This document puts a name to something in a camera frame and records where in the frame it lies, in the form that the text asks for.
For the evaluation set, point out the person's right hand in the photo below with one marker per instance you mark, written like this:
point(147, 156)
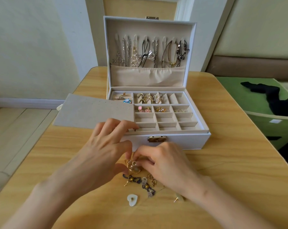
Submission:
point(170, 167)

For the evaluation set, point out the person's left hand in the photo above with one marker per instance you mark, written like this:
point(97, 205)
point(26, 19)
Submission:
point(98, 157)

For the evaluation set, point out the small earrings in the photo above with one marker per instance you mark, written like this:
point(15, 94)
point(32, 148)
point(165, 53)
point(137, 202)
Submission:
point(144, 183)

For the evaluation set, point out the beige earring panel flap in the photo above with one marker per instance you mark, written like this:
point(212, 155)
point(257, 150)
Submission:
point(91, 112)

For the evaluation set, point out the gold pink earring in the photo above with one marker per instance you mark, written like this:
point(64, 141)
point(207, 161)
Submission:
point(148, 110)

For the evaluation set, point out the white jewelry box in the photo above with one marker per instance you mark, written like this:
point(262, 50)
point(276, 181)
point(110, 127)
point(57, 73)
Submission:
point(148, 76)

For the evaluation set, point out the person's right forearm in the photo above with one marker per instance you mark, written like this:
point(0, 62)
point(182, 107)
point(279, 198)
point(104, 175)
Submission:
point(230, 212)

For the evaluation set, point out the black cloth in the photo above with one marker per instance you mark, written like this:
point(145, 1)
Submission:
point(277, 102)

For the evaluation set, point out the beige padded wall panel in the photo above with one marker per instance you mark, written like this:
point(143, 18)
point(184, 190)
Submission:
point(261, 31)

